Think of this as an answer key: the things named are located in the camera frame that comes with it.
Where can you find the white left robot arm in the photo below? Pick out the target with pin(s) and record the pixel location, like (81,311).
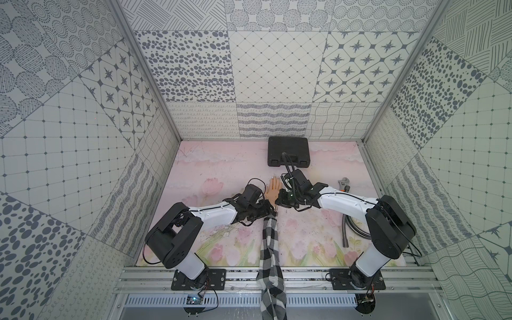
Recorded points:
(171,239)

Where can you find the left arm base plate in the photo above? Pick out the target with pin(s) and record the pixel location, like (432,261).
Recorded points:
(208,279)

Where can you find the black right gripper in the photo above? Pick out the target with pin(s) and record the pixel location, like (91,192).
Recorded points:
(280,200)

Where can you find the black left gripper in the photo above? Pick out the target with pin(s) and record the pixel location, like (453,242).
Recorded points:
(263,206)

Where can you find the mannequin hand with glitter nails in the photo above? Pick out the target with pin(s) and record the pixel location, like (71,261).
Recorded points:
(275,185)

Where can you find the aluminium mounting rail frame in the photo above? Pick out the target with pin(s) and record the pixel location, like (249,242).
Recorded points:
(309,287)

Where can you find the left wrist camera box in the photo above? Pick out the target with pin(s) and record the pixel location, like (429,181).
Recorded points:
(251,194)

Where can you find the black white plaid sleeve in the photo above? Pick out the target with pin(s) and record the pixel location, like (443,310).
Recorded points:
(272,264)

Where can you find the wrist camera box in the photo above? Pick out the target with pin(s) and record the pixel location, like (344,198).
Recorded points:
(251,194)
(296,181)

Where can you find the orange handled adjustable wrench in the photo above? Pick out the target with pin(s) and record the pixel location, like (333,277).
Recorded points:
(344,184)

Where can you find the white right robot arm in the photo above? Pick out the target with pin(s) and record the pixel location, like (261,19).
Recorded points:
(390,229)

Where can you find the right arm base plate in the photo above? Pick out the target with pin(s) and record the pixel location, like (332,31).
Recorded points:
(348,279)

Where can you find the black plastic tool case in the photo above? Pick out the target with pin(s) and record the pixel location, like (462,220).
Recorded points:
(297,148)

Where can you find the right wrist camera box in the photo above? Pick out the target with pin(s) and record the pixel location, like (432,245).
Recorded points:
(296,181)

